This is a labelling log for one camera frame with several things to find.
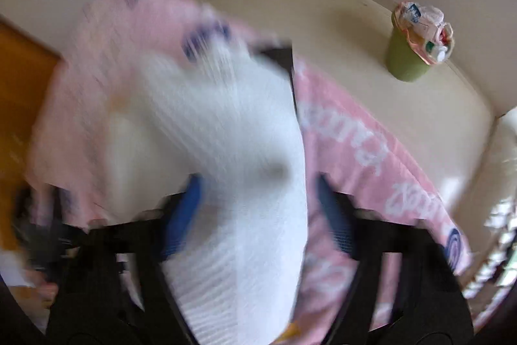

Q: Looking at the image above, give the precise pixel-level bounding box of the pink printed bed sheet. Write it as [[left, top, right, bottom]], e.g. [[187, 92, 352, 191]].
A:
[[24, 0, 473, 341]]

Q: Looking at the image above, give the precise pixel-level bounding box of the wooden wardrobe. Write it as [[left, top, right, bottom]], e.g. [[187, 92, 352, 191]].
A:
[[0, 22, 67, 253]]

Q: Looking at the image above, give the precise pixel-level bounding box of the white zip hoodie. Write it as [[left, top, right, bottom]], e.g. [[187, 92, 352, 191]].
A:
[[109, 42, 310, 345]]

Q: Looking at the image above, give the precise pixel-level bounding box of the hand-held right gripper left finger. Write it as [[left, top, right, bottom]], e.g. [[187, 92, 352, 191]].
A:
[[46, 173, 205, 345]]

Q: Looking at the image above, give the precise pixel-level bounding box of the green trash bin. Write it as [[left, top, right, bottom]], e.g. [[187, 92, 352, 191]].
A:
[[385, 19, 431, 83], [391, 1, 455, 66]]

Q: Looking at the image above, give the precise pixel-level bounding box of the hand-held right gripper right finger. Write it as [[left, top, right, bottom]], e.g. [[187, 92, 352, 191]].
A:
[[315, 172, 475, 345]]

